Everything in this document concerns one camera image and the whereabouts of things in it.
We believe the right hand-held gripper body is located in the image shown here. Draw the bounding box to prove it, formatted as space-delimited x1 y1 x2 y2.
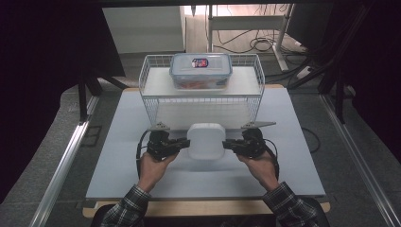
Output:
235 121 277 159

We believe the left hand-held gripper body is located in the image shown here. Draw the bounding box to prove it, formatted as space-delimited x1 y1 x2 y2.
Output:
146 121 178 161

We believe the white wire basket rack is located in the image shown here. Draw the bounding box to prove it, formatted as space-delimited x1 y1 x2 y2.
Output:
138 53 266 131

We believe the clear container with blue-clip lid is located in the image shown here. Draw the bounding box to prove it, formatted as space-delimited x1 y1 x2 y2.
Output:
168 52 234 91

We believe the person's right hand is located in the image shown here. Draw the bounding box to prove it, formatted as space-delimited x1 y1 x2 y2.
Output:
236 150 280 193

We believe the person's left hand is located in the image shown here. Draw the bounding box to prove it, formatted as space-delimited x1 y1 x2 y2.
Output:
137 151 180 194

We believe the black metal stand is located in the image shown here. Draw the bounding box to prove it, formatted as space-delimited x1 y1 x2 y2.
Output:
77 74 129 123

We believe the white power strip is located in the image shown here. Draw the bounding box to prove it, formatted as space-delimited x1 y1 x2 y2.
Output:
295 65 314 80

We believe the white cabinet panel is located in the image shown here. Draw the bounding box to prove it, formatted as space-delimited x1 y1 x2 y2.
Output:
101 6 185 54

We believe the black curtain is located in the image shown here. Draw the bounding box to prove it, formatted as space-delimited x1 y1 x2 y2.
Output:
0 0 126 204
315 0 401 155

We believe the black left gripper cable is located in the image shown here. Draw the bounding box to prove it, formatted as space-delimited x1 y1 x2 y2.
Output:
135 130 151 178

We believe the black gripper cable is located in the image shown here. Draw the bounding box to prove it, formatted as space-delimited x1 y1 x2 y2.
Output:
264 137 281 182
135 130 151 178

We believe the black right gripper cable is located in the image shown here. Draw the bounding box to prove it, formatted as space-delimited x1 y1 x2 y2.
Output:
264 137 281 182

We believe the black looped floor cable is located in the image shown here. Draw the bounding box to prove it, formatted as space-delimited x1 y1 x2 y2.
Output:
301 126 322 155

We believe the aluminium rail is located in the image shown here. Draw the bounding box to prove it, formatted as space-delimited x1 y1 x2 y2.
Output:
28 121 90 227
319 94 401 227

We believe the bundle of black floor cables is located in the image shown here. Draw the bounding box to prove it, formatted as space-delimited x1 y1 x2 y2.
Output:
217 28 305 55

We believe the white metal desk frame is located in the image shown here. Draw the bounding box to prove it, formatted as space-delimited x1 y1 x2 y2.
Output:
206 4 295 72

